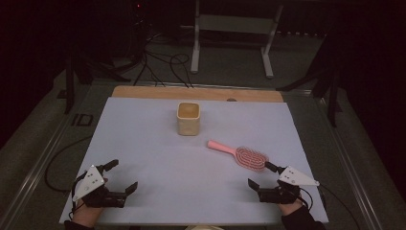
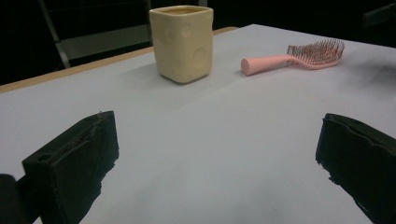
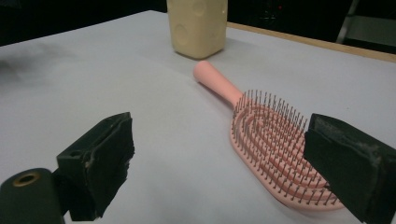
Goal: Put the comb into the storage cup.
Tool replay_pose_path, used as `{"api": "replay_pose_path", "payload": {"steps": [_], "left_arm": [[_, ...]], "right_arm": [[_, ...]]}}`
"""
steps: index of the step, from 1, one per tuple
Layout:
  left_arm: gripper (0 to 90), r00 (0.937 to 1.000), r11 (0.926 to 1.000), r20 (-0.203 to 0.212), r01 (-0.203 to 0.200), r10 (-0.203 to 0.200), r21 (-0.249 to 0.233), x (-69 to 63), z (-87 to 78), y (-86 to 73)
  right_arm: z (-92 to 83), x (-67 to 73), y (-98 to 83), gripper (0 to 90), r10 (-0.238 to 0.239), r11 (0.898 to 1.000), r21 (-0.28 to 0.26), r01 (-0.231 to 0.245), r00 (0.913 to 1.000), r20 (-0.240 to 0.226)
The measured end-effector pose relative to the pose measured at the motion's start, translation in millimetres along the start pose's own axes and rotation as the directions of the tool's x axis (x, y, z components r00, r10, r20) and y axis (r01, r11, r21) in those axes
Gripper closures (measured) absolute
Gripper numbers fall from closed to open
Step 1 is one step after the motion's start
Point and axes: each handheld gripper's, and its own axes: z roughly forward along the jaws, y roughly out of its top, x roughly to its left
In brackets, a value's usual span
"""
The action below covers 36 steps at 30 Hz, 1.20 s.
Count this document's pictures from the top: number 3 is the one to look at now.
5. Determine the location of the grey metal stand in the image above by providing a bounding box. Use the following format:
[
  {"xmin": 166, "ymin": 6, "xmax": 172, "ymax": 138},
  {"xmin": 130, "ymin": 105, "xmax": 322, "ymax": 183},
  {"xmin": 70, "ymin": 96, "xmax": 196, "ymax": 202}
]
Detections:
[{"xmin": 335, "ymin": 0, "xmax": 396, "ymax": 54}]

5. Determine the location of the pink hairbrush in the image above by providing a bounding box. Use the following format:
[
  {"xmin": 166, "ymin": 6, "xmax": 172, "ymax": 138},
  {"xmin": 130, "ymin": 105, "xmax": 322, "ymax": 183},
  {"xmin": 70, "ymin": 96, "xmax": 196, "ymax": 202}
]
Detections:
[{"xmin": 192, "ymin": 60, "xmax": 347, "ymax": 213}]

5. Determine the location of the cream plastic holder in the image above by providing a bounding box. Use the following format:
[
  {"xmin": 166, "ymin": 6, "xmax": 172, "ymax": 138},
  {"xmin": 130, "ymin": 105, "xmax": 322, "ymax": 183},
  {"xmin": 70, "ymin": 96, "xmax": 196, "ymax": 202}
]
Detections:
[{"xmin": 166, "ymin": 0, "xmax": 229, "ymax": 61}]

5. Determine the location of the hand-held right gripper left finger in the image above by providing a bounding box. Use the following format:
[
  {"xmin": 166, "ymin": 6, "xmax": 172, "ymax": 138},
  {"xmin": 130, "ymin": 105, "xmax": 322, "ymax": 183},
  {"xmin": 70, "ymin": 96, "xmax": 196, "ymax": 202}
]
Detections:
[{"xmin": 51, "ymin": 111, "xmax": 135, "ymax": 222}]

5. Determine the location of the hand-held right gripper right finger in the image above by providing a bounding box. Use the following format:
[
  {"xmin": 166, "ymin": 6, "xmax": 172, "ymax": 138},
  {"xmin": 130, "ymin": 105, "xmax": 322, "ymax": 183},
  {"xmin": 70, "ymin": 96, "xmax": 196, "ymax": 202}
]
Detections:
[{"xmin": 303, "ymin": 113, "xmax": 396, "ymax": 224}]

